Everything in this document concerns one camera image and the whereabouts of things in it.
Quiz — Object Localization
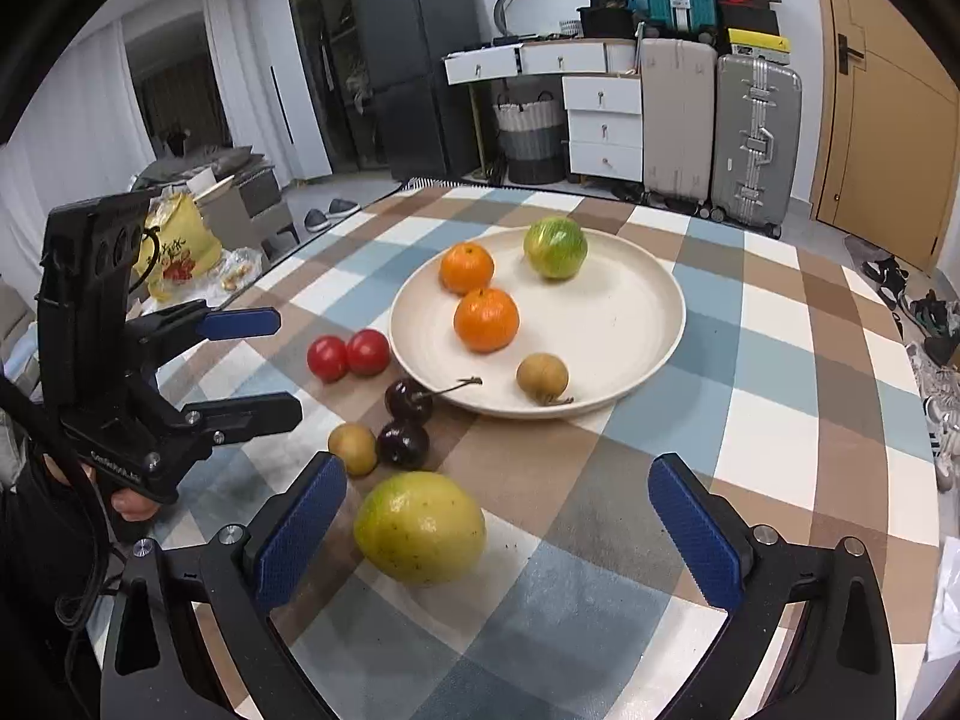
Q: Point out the dark cherry without stem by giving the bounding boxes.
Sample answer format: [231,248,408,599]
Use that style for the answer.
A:
[374,419,430,470]

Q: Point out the white drawer desk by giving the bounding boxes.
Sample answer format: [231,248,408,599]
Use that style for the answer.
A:
[444,37,643,184]

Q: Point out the orange mandarin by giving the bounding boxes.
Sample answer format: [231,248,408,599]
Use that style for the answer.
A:
[454,288,521,355]
[439,241,494,296]

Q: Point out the yellow black shoe box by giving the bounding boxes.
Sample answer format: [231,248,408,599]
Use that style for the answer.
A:
[727,28,791,65]

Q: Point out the cream round plate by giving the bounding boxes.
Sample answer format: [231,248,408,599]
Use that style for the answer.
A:
[387,227,686,419]

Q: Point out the red tomato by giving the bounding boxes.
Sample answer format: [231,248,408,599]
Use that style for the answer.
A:
[347,328,391,377]
[306,335,350,383]

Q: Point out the grey slippers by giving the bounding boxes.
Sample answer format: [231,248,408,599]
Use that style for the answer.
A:
[302,197,359,234]

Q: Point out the left hand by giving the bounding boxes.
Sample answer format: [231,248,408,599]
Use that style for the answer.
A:
[44,455,161,523]

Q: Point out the green yellow passion fruit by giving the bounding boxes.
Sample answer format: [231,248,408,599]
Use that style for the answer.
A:
[523,216,589,281]

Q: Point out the yellow snack bag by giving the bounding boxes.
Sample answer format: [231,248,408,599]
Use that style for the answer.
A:
[133,190,223,302]

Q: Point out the wooden door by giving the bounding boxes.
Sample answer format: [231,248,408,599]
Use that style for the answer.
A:
[811,0,958,271]

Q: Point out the silver aluminium suitcase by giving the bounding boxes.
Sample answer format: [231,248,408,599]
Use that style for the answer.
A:
[709,55,802,239]

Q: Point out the black refrigerator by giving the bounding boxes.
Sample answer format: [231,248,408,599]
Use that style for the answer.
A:
[352,0,480,181]

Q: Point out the large brown longan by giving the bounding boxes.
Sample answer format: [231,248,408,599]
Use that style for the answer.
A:
[327,422,377,478]

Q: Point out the dark cherry with stem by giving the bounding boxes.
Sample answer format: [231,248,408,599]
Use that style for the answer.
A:
[384,377,483,426]

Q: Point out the small brown longan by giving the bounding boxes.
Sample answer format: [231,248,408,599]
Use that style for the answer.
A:
[516,353,573,406]

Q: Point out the woven laundry basket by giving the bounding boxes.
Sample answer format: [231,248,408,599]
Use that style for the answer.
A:
[493,91,566,185]

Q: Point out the beige suitcase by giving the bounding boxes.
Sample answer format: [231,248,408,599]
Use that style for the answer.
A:
[640,37,718,205]

